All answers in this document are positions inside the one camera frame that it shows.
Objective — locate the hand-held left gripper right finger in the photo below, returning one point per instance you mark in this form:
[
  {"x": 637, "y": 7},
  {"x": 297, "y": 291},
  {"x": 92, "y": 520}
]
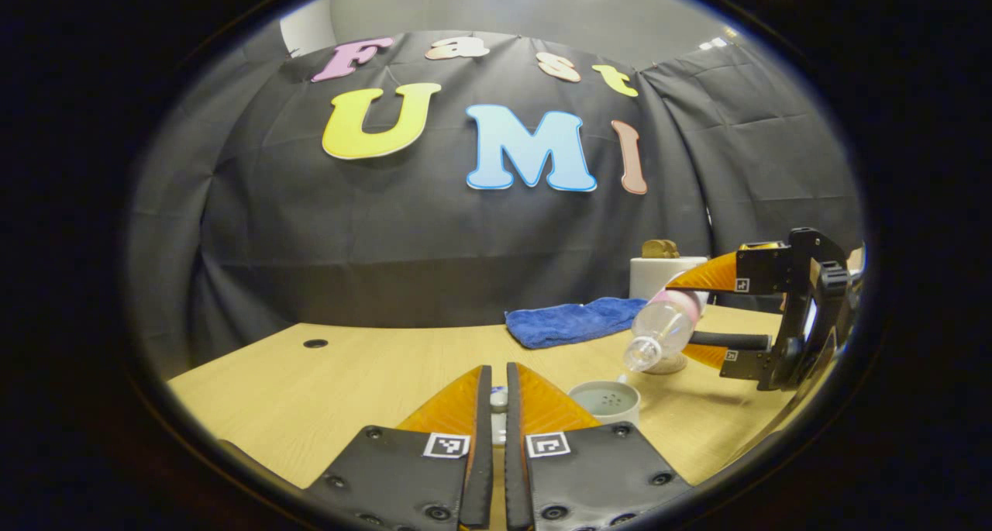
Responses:
[{"x": 514, "y": 453}]

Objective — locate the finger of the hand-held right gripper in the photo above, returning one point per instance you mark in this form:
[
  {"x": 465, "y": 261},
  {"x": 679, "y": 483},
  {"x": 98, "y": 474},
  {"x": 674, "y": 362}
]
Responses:
[
  {"x": 728, "y": 340},
  {"x": 763, "y": 271}
]

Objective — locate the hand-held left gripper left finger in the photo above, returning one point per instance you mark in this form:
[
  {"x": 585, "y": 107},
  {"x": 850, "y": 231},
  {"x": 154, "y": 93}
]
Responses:
[{"x": 482, "y": 453}]

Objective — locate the round coaster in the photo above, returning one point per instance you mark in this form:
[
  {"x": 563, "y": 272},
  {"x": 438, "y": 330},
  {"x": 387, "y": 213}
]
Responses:
[{"x": 671, "y": 367}]

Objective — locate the clear water bottle pink label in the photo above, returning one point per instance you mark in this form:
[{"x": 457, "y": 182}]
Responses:
[{"x": 663, "y": 329}]

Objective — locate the white teacup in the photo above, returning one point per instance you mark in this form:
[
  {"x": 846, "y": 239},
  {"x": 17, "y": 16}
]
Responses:
[{"x": 612, "y": 408}]

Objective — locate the white toaster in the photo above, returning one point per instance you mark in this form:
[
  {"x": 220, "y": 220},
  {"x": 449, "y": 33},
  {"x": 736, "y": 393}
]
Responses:
[{"x": 655, "y": 275}]

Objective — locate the blue towel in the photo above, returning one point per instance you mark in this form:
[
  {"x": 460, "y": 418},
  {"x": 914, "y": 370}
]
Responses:
[{"x": 570, "y": 322}]

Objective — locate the black backdrop cloth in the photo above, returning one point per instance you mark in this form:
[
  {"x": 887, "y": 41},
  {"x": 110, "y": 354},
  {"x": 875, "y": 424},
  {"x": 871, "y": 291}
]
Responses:
[{"x": 387, "y": 244}]

